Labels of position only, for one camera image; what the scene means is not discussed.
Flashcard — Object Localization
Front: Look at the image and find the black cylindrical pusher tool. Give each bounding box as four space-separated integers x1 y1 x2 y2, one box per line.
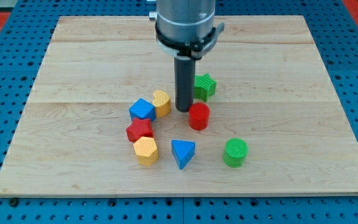
174 58 196 112

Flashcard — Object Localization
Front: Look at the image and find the green star block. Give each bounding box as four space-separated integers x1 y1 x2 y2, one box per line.
194 73 217 102

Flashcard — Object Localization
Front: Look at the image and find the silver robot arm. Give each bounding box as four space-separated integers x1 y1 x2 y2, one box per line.
155 0 224 112

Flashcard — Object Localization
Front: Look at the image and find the red star block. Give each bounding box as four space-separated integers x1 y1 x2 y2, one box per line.
126 118 154 142

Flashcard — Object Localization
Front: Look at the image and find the blue triangle block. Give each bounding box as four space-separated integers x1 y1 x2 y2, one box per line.
171 140 196 170

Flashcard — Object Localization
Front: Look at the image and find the yellow heart block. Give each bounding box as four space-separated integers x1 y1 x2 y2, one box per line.
152 90 171 118

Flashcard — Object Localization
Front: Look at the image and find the red cylinder block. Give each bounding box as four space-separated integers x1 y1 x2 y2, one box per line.
188 103 210 131

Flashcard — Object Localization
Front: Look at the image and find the blue cube block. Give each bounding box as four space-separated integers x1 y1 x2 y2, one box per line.
129 98 156 121

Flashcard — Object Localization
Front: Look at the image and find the yellow pentagon block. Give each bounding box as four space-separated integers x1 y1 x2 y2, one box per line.
133 136 158 166

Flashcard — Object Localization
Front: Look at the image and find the green cylinder block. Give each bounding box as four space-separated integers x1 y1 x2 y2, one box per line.
223 138 248 168

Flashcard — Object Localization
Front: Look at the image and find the wooden board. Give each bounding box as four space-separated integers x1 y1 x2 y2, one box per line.
0 16 358 198

